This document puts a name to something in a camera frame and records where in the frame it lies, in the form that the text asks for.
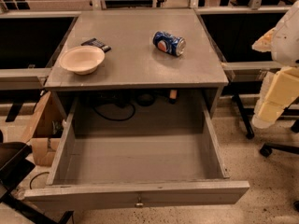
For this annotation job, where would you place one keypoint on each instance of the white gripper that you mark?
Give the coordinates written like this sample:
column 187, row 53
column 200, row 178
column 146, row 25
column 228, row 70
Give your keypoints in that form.
column 289, row 44

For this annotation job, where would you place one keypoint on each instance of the blue pepsi can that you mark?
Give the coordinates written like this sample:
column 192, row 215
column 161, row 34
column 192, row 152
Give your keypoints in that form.
column 169, row 43

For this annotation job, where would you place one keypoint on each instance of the open grey top drawer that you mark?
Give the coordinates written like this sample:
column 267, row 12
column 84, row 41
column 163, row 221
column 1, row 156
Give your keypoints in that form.
column 167, row 155

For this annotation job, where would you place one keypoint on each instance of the metal drawer knob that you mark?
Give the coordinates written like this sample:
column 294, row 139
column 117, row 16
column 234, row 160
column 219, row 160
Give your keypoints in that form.
column 139, row 203

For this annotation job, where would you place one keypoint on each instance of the black table leg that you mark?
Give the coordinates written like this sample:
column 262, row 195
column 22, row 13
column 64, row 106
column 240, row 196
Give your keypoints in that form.
column 237, row 100

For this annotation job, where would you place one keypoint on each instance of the black office chair base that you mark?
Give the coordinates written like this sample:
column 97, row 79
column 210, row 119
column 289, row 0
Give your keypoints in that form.
column 266, row 151

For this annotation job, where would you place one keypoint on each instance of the grey cabinet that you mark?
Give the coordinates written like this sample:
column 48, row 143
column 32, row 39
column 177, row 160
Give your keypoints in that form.
column 134, row 62

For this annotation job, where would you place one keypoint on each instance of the dark snack packet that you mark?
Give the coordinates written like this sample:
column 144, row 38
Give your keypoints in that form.
column 96, row 43

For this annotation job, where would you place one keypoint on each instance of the white paper bowl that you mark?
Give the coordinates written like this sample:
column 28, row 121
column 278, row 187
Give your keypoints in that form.
column 82, row 60

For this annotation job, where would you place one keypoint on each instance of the brown cardboard box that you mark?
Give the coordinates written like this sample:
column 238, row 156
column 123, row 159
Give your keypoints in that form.
column 44, row 130

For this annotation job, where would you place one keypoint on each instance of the black chair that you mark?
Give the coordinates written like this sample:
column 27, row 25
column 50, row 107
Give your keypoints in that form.
column 14, row 167

